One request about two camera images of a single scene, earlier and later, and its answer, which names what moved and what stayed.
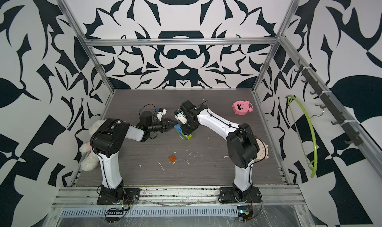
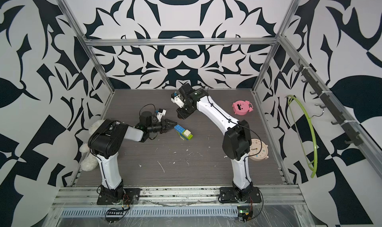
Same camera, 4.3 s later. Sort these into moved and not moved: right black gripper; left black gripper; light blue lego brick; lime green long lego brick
Moved: right black gripper
Not moved: lime green long lego brick; light blue lego brick; left black gripper
